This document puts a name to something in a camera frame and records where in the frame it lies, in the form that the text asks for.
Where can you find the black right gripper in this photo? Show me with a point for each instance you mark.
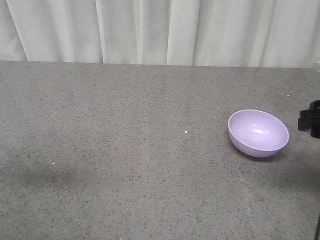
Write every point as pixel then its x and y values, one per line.
pixel 309 119

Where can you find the purple plastic bowl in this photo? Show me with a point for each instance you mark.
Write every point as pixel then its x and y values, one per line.
pixel 257 133

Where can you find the white curtain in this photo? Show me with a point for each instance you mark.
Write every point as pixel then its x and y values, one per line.
pixel 222 33

